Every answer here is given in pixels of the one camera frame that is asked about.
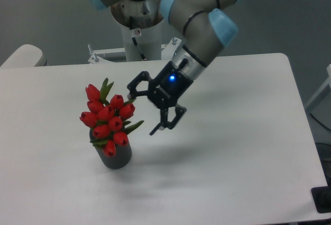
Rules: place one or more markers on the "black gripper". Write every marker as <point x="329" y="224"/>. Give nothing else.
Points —
<point x="169" y="88"/>

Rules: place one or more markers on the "red tulip bouquet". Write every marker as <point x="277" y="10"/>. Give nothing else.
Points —
<point x="108" y="120"/>

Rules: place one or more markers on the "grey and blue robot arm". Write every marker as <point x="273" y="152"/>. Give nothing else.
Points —
<point x="206" y="29"/>

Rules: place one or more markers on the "dark grey ribbed vase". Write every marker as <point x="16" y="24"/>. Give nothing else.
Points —
<point x="116" y="157"/>

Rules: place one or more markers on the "white chair armrest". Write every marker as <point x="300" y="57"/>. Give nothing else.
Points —
<point x="25" y="56"/>

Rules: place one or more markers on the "white furniture leg at right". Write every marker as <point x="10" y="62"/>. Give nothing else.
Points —
<point x="319" y="94"/>

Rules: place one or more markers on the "black box at table edge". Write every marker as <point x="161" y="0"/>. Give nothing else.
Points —
<point x="321" y="197"/>

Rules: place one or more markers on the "white pedestal base frame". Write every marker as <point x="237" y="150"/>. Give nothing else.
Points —
<point x="133" y="53"/>

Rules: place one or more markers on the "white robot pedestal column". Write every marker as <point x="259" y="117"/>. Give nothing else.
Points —
<point x="140" y="21"/>

